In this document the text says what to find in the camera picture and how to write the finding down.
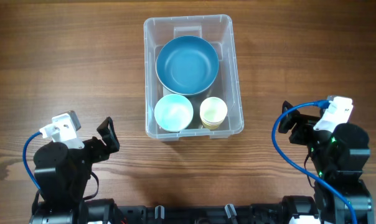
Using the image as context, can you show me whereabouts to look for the light blue plastic cup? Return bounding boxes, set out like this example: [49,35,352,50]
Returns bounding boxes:
[154,94,194,133]

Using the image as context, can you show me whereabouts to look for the clear plastic storage container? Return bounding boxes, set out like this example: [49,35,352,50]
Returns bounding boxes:
[143,14,244,141]

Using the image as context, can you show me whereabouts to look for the cream plastic cup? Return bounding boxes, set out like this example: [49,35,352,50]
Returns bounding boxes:
[200,97,228,125]

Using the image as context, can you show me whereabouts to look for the yellow plastic cup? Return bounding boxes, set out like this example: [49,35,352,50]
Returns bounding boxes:
[202,122,220,130]

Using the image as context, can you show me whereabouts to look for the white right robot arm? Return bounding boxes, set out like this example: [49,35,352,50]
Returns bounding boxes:
[271,96,375,223]

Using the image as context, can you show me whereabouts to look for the dark blue bowl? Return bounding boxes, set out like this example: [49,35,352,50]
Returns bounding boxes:
[156,35,220,96]

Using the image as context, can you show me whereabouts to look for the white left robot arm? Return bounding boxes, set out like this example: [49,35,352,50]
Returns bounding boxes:
[29,117,127,224]

